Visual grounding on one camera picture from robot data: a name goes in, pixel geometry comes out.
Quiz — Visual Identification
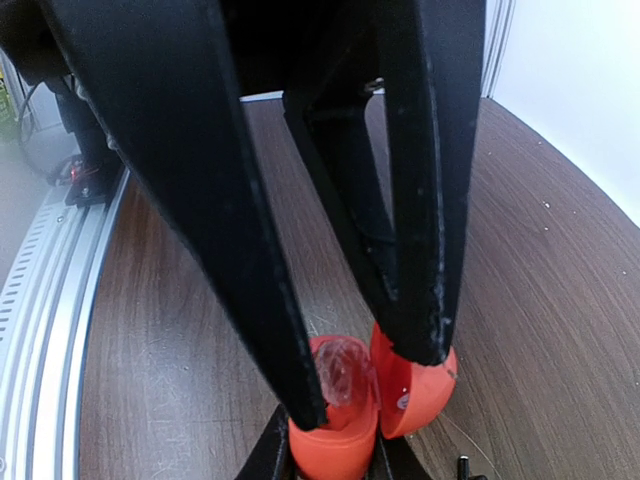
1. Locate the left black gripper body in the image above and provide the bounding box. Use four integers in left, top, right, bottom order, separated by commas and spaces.
1, 1, 396, 300

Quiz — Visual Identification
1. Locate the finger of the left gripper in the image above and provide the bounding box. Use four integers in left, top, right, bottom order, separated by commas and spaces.
42, 1, 326, 430
375, 1, 486, 365

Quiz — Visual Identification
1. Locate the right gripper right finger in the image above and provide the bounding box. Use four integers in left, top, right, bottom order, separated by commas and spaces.
377, 436, 432, 480

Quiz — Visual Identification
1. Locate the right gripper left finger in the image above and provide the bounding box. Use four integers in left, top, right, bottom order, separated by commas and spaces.
239, 404, 297, 480

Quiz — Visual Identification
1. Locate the red earbud charging case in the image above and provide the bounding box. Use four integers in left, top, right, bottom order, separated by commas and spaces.
289, 326, 458, 479

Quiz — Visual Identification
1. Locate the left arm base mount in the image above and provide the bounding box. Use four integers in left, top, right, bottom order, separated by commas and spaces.
46, 75, 124, 208

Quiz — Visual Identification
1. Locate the aluminium front rail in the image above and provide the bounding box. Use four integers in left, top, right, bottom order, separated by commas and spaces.
1, 168, 129, 479

